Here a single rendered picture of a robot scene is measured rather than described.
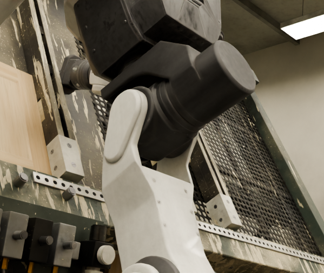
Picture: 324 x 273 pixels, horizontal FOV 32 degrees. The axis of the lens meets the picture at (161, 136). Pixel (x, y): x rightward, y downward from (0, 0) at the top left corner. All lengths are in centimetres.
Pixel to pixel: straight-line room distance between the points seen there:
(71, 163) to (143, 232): 54
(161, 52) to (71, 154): 53
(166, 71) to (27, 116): 64
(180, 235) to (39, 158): 63
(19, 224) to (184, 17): 53
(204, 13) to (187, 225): 45
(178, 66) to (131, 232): 31
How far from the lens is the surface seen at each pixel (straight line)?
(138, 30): 113
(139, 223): 101
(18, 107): 161
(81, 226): 142
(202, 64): 101
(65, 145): 153
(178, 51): 105
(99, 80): 158
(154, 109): 104
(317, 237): 267
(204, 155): 210
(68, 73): 172
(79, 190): 148
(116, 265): 183
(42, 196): 139
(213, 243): 182
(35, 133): 158
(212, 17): 123
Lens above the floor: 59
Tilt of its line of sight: 18 degrees up
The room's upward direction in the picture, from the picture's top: 6 degrees clockwise
